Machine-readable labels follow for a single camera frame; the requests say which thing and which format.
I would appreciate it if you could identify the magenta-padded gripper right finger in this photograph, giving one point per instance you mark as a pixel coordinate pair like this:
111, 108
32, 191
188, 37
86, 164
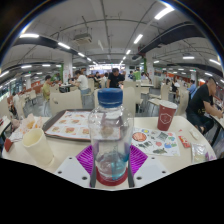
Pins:
153, 170

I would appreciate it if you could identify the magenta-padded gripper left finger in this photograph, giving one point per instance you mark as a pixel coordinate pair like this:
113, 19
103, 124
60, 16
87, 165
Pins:
71, 170

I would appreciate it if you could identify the clear blue-capped water bottle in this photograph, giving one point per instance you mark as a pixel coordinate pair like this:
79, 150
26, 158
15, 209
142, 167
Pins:
110, 133

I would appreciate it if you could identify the white printed paper flyer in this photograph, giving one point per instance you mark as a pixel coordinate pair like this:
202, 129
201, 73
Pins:
156, 143

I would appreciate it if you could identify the dark tray with printed liner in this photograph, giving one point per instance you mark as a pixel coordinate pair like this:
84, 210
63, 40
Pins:
68, 125

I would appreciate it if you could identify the clear plastic packet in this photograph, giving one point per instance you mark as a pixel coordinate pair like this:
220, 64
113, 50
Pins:
199, 153

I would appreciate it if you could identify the red paper cup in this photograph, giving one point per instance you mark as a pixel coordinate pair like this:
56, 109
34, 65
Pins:
166, 116

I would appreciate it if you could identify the group of cream chairs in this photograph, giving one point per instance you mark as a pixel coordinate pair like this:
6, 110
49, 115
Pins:
165, 91

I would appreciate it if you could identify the person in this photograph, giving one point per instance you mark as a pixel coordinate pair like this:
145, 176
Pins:
82, 83
192, 88
200, 103
115, 80
16, 101
46, 93

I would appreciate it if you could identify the ceiling air conditioner unit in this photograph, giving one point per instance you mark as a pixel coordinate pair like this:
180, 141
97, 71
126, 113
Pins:
82, 38

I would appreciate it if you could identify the group of ceiling lights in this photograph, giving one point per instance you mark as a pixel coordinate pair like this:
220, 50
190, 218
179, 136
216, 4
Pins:
163, 13

